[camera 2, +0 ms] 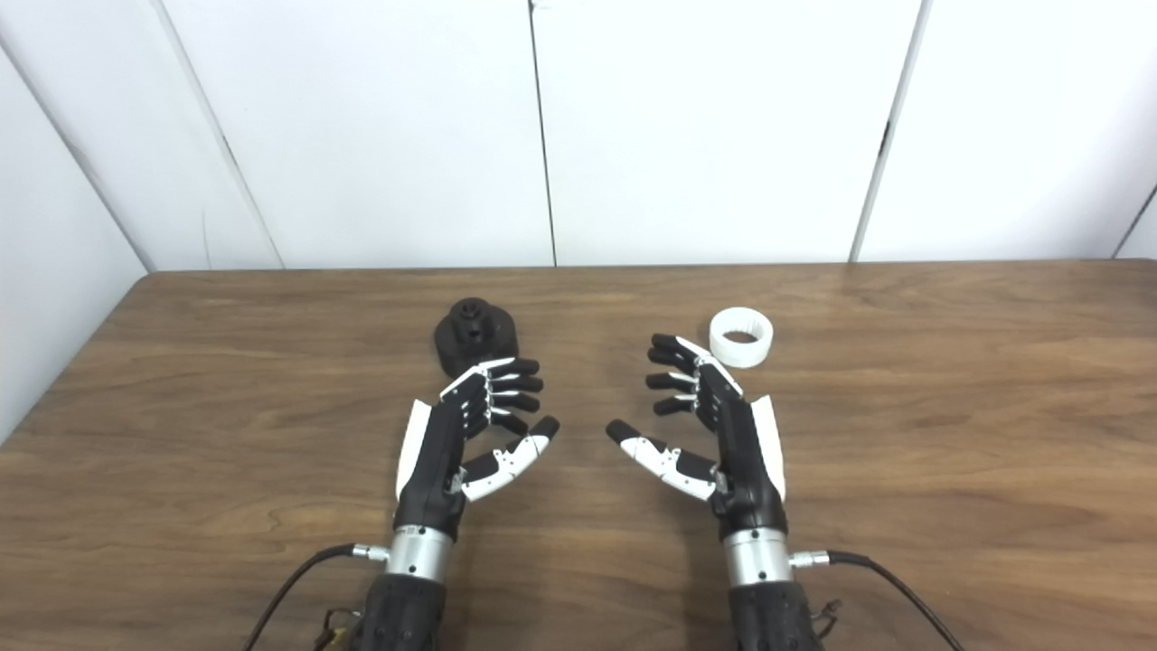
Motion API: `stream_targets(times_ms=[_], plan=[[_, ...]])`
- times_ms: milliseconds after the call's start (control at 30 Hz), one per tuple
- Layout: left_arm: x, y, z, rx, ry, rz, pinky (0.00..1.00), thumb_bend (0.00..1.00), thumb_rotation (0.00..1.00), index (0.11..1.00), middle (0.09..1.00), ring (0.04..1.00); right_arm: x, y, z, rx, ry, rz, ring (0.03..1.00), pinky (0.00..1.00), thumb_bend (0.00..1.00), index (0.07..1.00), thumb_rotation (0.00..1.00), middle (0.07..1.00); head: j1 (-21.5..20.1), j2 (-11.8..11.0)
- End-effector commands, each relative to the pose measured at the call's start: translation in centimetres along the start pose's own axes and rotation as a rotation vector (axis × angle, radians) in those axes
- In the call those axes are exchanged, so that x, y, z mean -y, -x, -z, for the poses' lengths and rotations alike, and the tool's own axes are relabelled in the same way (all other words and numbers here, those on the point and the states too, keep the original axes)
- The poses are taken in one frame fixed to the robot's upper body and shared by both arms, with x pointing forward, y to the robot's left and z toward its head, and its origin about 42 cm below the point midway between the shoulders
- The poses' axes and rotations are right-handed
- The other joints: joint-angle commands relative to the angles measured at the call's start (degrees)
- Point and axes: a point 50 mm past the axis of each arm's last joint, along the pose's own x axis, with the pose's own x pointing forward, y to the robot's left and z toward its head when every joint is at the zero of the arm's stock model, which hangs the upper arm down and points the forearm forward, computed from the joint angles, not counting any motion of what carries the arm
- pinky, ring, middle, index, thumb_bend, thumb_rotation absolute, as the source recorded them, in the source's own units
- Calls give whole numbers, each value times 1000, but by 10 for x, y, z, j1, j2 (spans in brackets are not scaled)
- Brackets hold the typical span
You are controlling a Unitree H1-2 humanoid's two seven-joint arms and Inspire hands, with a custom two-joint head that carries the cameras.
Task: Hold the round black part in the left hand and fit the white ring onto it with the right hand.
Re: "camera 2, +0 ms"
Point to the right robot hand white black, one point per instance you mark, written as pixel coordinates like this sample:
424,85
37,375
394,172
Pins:
746,461

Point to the round black part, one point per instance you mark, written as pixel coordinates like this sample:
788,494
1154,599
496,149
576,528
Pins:
475,330

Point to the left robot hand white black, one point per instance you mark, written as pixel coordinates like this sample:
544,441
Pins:
434,461

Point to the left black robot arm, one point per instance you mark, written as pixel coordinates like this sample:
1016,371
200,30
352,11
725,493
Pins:
402,615

